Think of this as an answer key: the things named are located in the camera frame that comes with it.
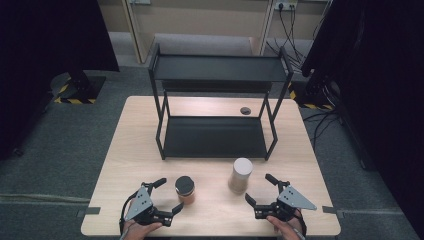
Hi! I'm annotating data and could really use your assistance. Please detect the stand base with striped tape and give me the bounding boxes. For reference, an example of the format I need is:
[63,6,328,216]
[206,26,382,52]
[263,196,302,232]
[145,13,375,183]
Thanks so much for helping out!
[49,71,107,105]
[287,79,335,111]

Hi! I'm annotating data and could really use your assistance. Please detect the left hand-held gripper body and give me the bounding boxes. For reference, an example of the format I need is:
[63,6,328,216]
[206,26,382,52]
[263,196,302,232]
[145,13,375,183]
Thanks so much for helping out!
[123,185,175,228]

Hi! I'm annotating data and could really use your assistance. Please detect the white wall power outlet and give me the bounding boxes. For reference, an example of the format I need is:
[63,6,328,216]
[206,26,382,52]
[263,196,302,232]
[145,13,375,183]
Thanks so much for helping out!
[274,0,299,11]

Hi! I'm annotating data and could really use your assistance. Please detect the tall jar with white lid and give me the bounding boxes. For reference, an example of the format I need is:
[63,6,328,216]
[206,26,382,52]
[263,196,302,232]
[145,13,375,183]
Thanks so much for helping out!
[228,157,254,195]

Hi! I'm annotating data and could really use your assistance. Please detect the black floor cables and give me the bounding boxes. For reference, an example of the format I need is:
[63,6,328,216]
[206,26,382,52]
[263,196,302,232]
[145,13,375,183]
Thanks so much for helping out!
[301,107,342,152]

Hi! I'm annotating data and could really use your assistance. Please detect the short jar with black lid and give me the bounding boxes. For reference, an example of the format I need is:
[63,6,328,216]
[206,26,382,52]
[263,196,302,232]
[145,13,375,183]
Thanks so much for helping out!
[174,175,197,205]

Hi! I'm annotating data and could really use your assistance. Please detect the bundle of black cables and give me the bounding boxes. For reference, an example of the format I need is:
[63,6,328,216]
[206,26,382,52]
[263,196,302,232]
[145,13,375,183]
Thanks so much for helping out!
[265,3,316,69]

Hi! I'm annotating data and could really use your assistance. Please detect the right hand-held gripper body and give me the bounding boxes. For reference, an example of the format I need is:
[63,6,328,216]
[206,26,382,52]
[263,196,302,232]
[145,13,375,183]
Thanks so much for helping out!
[254,185,318,222]

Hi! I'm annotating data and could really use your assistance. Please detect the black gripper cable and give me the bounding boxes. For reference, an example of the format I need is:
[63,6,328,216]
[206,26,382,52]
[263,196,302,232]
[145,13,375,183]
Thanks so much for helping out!
[118,191,140,235]

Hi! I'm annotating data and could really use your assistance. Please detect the black curtain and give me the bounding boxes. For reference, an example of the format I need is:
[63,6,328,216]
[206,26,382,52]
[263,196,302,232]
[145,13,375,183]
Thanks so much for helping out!
[301,0,424,240]
[0,0,120,162]

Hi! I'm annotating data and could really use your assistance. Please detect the person's left hand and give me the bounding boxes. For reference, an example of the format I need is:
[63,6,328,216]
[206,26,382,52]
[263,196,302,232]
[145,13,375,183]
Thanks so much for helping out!
[121,219,164,240]

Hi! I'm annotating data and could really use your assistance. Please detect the person's right hand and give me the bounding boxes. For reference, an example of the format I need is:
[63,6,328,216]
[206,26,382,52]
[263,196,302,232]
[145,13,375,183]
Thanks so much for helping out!
[265,209,308,240]

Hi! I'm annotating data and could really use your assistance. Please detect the beige wooden partition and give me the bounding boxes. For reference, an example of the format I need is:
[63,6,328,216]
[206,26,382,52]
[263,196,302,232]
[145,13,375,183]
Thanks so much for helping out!
[97,0,278,64]

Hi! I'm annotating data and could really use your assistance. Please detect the grey floor tape strip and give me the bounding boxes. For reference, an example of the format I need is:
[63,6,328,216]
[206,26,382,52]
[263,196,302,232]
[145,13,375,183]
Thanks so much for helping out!
[75,206,102,220]
[321,205,346,220]

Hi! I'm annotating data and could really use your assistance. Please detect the black metal two-tier rack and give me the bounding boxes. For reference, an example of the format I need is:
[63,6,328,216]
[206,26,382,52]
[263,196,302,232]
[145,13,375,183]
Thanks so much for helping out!
[148,42,295,162]

